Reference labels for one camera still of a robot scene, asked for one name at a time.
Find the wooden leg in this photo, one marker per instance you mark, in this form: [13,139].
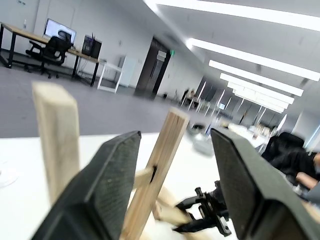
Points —
[58,140]
[162,155]

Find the wooden cross bar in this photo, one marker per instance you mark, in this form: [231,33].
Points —
[143,178]

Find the person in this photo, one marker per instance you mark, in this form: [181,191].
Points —
[303,165]

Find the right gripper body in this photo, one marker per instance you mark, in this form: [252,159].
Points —
[212,202]

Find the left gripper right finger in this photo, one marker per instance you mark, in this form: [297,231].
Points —
[250,190]

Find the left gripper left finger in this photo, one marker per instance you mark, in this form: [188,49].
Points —
[105,185]

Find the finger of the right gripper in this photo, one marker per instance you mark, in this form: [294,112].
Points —
[190,202]
[200,225]

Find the black computer tower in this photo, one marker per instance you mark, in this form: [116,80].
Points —
[91,45]

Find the computer monitor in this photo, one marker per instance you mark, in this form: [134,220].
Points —
[56,28]

